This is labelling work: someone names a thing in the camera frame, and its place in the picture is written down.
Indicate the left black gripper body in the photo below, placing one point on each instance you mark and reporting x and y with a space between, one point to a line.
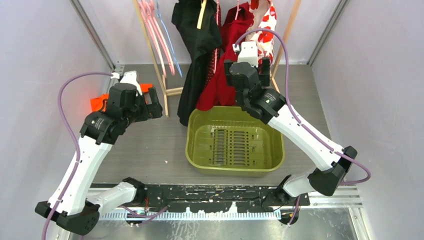
139 111

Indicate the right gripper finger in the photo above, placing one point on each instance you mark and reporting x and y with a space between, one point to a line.
227 65
265 71

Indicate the pink hanger of red garment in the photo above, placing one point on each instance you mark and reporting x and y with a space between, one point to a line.
237 10

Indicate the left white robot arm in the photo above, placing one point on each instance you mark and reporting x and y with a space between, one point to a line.
70 207

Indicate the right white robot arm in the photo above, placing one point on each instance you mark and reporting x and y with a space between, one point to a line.
263 103

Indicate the pink hanger of dotted garment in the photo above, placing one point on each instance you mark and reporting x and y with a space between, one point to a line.
217 21

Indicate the yellow wooden hanger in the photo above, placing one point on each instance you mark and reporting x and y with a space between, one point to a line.
201 14

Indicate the light blue hanger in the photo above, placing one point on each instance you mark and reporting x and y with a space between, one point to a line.
169 43

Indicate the dark red polka dot garment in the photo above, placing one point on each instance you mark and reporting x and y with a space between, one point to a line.
212 67

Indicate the orange garment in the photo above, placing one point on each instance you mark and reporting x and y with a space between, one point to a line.
99 103

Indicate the black garment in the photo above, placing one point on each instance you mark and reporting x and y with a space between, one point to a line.
200 43

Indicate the olive green plastic basket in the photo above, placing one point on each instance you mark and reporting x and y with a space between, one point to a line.
227 141

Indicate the empty pink hangers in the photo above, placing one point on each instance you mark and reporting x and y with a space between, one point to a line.
148 15

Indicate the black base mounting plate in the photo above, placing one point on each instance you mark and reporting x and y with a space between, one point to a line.
216 202

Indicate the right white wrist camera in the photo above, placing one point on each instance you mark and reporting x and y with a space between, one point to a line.
247 52

